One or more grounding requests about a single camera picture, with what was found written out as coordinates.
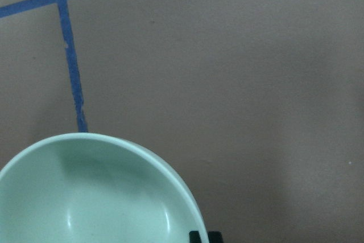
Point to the light green bowl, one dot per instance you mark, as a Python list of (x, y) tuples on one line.
[(84, 187)]

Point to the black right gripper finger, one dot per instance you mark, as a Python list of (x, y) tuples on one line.
[(213, 237)]

